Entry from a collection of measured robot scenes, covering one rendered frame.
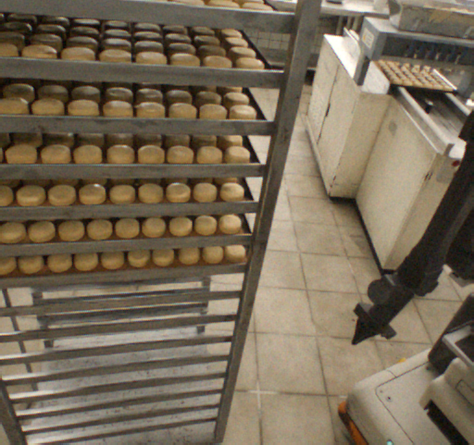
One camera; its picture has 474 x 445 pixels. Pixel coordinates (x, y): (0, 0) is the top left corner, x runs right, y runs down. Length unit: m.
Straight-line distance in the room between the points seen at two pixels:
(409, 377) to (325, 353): 0.44
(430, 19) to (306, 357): 1.89
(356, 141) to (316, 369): 1.44
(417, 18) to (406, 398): 1.91
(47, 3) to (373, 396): 1.53
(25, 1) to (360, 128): 2.29
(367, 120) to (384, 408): 1.68
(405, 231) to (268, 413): 1.15
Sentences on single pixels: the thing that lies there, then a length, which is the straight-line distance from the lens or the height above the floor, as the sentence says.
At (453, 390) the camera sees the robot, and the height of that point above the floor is 0.58.
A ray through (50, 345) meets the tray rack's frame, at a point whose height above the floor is 0.16.
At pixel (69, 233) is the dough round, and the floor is 1.06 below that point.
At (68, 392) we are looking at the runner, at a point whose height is 0.52.
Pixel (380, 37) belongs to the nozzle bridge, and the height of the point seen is 1.15.
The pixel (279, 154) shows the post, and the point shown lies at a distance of 0.77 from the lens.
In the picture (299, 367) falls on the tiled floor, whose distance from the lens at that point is 2.02.
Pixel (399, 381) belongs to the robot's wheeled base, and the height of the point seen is 0.28.
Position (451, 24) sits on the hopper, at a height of 1.25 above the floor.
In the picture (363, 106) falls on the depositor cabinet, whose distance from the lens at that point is 2.68.
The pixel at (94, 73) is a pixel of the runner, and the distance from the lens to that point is 0.70.
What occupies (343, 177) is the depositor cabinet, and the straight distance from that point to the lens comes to 2.89.
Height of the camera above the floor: 1.64
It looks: 37 degrees down
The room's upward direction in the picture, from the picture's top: 9 degrees clockwise
